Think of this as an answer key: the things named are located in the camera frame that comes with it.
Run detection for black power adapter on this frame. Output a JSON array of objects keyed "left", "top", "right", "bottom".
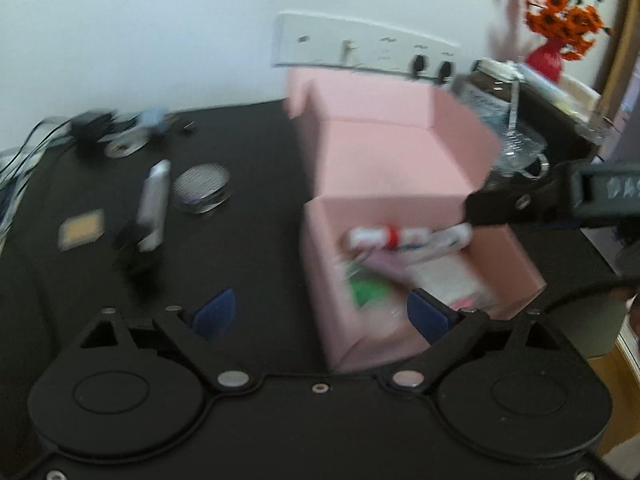
[{"left": 69, "top": 109, "right": 119, "bottom": 154}]

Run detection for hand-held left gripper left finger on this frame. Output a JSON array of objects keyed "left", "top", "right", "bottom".
[{"left": 79, "top": 288, "right": 252, "bottom": 393}]

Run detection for pink cardboard box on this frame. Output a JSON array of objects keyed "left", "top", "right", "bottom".
[{"left": 284, "top": 67, "right": 549, "bottom": 374}]

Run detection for orange artificial flowers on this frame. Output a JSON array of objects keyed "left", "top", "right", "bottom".
[{"left": 522, "top": 0, "right": 614, "bottom": 62}]

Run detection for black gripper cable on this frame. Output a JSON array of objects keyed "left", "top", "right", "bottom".
[{"left": 539, "top": 274, "right": 640, "bottom": 312}]

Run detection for flat round ring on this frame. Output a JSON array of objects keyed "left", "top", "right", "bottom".
[{"left": 105, "top": 132, "right": 149, "bottom": 159}]

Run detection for black wooden desktop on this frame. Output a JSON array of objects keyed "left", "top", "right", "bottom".
[{"left": 0, "top": 97, "right": 627, "bottom": 377}]

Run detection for white tube with red band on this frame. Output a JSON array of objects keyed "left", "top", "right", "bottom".
[{"left": 342, "top": 223, "right": 474, "bottom": 262}]

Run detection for white wall socket panel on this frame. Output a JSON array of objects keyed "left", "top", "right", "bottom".
[{"left": 272, "top": 9, "right": 464, "bottom": 84}]

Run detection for black cable bundle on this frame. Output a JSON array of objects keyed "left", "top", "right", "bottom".
[{"left": 0, "top": 117, "right": 77, "bottom": 202}]

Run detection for green toy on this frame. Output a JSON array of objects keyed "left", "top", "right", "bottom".
[{"left": 349, "top": 279, "right": 392, "bottom": 309}]

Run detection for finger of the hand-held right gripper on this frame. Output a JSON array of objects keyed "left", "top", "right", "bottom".
[{"left": 462, "top": 162, "right": 576, "bottom": 229}]

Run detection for red vase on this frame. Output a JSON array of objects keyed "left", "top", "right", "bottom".
[{"left": 524, "top": 39, "right": 567, "bottom": 82}]

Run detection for small square tan card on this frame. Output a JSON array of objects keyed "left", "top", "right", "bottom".
[{"left": 57, "top": 209, "right": 107, "bottom": 251}]

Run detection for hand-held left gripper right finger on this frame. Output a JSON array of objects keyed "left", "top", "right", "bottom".
[{"left": 389, "top": 287, "right": 562, "bottom": 393}]

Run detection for grey-blue plug adapter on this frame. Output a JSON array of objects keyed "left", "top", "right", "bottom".
[{"left": 139, "top": 108, "right": 196, "bottom": 137}]

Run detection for round patterned tin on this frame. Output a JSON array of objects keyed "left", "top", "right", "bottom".
[{"left": 172, "top": 162, "right": 234, "bottom": 214}]

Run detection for clear glass cup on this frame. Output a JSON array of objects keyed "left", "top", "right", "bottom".
[{"left": 492, "top": 127, "right": 551, "bottom": 179}]

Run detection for grey round seat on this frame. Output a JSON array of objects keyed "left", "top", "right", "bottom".
[{"left": 542, "top": 285, "right": 637, "bottom": 359}]

